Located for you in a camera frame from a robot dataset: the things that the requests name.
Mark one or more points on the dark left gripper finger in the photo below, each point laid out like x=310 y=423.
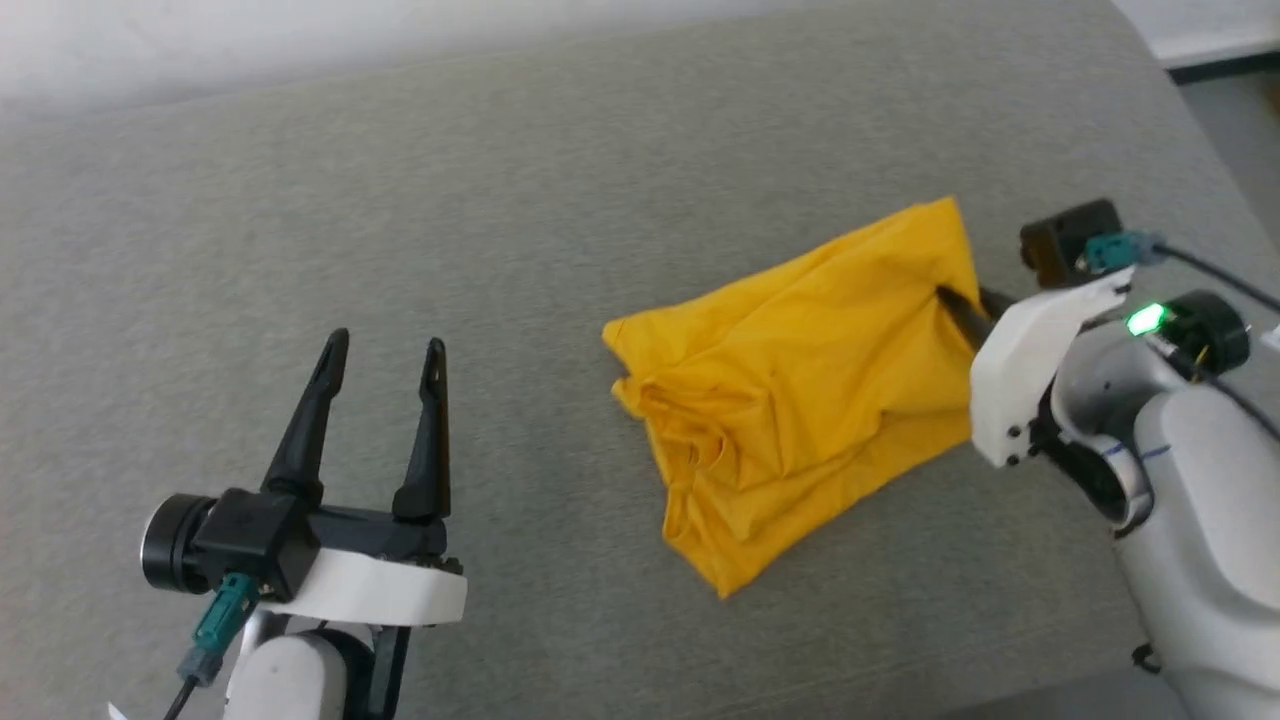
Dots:
x=305 y=440
x=428 y=450

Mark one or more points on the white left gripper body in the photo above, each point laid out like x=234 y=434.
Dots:
x=380 y=590

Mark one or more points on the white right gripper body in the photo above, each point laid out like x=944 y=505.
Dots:
x=1015 y=380

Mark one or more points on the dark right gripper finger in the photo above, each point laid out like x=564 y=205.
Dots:
x=998 y=303
x=968 y=315

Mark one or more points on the yellow cartoon print t-shirt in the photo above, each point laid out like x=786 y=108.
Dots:
x=800 y=400

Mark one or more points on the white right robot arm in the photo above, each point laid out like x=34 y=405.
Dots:
x=1200 y=530

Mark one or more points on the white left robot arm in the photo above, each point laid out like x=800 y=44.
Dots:
x=290 y=680

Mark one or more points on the dark baseboard strip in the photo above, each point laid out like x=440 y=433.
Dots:
x=1225 y=66

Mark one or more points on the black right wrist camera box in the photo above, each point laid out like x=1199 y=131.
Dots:
x=1065 y=240

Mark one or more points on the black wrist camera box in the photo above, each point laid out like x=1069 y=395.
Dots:
x=255 y=535
x=1065 y=240

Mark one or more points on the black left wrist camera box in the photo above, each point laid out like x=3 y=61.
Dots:
x=255 y=535

